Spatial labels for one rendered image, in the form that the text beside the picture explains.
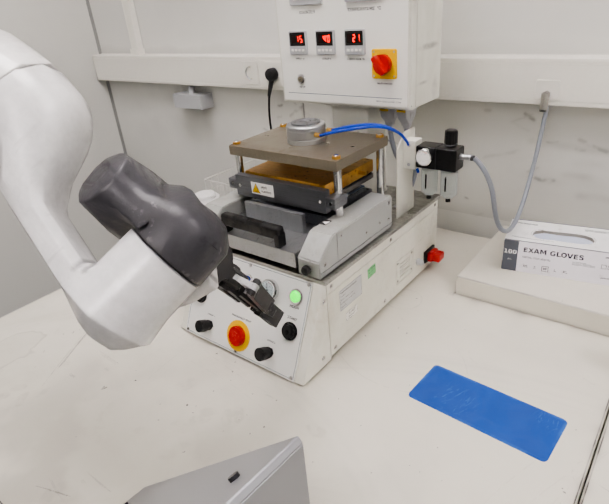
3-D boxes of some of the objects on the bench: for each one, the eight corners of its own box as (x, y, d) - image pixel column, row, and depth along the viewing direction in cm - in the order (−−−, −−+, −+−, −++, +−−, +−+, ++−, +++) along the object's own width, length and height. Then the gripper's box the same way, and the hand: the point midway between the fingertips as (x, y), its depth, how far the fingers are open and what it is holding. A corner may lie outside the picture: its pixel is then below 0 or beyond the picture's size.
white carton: (509, 245, 122) (512, 217, 119) (620, 261, 112) (627, 230, 108) (500, 268, 113) (503, 239, 109) (620, 288, 102) (628, 256, 99)
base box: (325, 233, 146) (321, 177, 139) (448, 265, 125) (452, 200, 117) (181, 328, 110) (164, 259, 102) (319, 396, 89) (312, 314, 81)
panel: (186, 329, 109) (200, 245, 107) (294, 382, 92) (314, 282, 89) (179, 331, 107) (192, 244, 105) (287, 384, 90) (307, 283, 88)
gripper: (243, 240, 67) (316, 311, 85) (180, 221, 75) (260, 290, 93) (214, 289, 65) (296, 351, 83) (152, 264, 73) (239, 326, 91)
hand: (267, 311), depth 85 cm, fingers closed
